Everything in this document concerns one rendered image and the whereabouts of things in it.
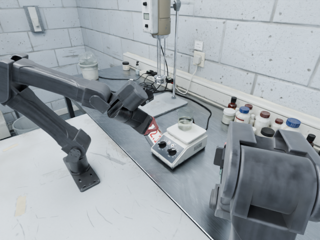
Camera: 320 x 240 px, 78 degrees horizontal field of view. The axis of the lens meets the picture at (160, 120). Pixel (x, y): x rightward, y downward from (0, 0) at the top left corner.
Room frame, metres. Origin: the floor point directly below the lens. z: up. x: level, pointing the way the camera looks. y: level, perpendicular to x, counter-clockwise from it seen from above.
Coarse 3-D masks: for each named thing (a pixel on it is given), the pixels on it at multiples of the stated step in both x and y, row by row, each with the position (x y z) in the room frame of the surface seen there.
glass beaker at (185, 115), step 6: (180, 108) 0.69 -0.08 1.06; (186, 108) 0.70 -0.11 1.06; (180, 114) 0.65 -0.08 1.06; (186, 114) 0.70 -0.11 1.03; (192, 114) 0.65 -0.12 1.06; (180, 120) 0.65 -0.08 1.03; (186, 120) 0.64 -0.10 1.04; (192, 120) 0.66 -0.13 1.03; (180, 126) 0.65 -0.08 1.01; (186, 126) 0.64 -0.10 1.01
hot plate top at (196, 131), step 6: (174, 126) 0.68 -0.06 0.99; (192, 126) 0.68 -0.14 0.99; (198, 126) 0.68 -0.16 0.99; (174, 132) 0.63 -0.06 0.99; (180, 132) 0.63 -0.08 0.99; (186, 132) 0.63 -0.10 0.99; (192, 132) 0.63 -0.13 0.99; (198, 132) 0.63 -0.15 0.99; (204, 132) 0.64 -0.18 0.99; (180, 138) 0.60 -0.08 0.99; (186, 138) 0.60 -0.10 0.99; (192, 138) 0.60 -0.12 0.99
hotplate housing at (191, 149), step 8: (168, 136) 0.64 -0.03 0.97; (200, 136) 0.63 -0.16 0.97; (184, 144) 0.58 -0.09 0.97; (192, 144) 0.59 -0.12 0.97; (200, 144) 0.62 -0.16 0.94; (152, 152) 0.61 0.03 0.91; (184, 152) 0.55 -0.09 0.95; (192, 152) 0.59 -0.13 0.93; (176, 160) 0.53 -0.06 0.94; (184, 160) 0.56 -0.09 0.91
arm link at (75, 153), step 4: (72, 148) 0.48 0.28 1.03; (76, 148) 0.48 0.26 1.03; (72, 152) 0.48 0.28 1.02; (76, 152) 0.48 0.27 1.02; (80, 152) 0.48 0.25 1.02; (68, 156) 0.48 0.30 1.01; (72, 156) 0.48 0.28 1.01; (76, 156) 0.48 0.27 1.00; (68, 160) 0.48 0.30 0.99; (72, 160) 0.48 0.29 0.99; (76, 160) 0.48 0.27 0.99
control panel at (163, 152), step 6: (162, 138) 0.64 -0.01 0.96; (168, 138) 0.63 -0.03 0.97; (156, 144) 0.62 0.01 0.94; (168, 144) 0.60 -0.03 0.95; (174, 144) 0.59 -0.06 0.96; (156, 150) 0.59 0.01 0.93; (162, 150) 0.58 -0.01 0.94; (180, 150) 0.56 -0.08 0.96; (162, 156) 0.56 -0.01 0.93; (168, 156) 0.55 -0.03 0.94; (174, 156) 0.55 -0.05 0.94
